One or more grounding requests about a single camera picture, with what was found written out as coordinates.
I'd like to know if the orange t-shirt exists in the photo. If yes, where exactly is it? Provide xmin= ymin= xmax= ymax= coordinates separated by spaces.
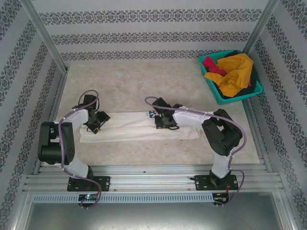
xmin=204 ymin=53 xmax=254 ymax=98

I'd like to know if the metal bottom shelf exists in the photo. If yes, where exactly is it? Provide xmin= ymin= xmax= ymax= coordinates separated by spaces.
xmin=23 ymin=202 xmax=287 ymax=230

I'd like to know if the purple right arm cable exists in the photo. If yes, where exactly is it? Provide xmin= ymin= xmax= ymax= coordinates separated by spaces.
xmin=144 ymin=96 xmax=248 ymax=207

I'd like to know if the red t-shirt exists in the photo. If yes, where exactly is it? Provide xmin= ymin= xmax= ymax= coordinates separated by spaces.
xmin=202 ymin=56 xmax=252 ymax=87

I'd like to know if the aluminium side rail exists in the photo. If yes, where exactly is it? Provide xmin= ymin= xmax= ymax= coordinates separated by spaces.
xmin=33 ymin=70 xmax=69 ymax=174
xmin=242 ymin=95 xmax=273 ymax=173

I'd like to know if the teal plastic basket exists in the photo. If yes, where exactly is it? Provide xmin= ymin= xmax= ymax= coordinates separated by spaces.
xmin=198 ymin=49 xmax=264 ymax=106

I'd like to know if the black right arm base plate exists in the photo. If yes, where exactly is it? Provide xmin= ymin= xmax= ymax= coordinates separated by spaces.
xmin=194 ymin=174 xmax=239 ymax=192

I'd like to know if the aluminium mounting rail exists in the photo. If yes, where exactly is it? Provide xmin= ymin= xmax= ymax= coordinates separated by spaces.
xmin=23 ymin=164 xmax=286 ymax=192

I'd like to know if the white flower print t-shirt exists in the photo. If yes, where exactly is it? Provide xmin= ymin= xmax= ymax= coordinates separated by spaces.
xmin=79 ymin=109 xmax=201 ymax=144

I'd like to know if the slotted grey cable duct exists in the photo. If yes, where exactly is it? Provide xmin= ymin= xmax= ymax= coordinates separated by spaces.
xmin=32 ymin=194 xmax=214 ymax=204

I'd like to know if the aluminium frame post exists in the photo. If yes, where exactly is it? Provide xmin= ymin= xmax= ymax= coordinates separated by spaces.
xmin=236 ymin=0 xmax=281 ymax=70
xmin=20 ymin=0 xmax=70 ymax=72

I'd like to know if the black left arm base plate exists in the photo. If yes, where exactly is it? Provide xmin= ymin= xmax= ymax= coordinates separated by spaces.
xmin=67 ymin=176 xmax=111 ymax=192

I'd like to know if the dark navy t-shirt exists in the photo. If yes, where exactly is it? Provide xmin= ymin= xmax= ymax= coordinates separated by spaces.
xmin=208 ymin=68 xmax=261 ymax=100

